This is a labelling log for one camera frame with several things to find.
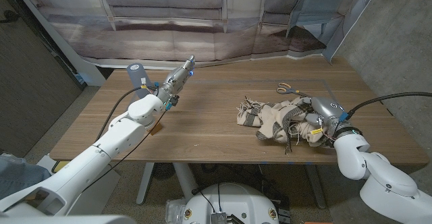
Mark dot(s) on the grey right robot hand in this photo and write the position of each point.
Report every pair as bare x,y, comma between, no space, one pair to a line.
329,111

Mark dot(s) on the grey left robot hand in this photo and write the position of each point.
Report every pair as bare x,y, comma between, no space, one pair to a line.
176,80

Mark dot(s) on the cream plaid fringed scarf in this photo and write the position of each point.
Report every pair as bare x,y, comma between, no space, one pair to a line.
280,119

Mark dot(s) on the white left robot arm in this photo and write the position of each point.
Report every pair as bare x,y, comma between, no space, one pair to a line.
87,166

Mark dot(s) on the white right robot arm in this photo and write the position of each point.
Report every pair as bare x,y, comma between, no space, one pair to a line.
381,176

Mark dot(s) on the grey cylindrical cup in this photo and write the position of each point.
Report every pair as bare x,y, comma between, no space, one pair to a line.
136,77

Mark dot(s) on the small wooden block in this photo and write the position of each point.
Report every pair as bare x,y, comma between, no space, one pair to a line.
157,129

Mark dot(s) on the printed sofa room backdrop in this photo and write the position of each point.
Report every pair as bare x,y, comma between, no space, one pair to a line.
162,38

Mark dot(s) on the grey table leg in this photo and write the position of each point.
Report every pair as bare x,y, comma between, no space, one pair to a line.
316,187

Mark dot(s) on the white table leg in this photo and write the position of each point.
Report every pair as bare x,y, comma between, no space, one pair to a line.
144,187
185,180

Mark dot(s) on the clear plastic packaging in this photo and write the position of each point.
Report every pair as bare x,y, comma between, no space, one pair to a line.
173,210

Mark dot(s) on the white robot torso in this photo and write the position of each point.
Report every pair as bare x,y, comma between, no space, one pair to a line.
229,203

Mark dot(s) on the yellow floor object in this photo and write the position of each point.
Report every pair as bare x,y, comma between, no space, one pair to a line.
60,166

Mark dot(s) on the person in blue jeans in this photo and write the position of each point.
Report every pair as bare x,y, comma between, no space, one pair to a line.
18,175

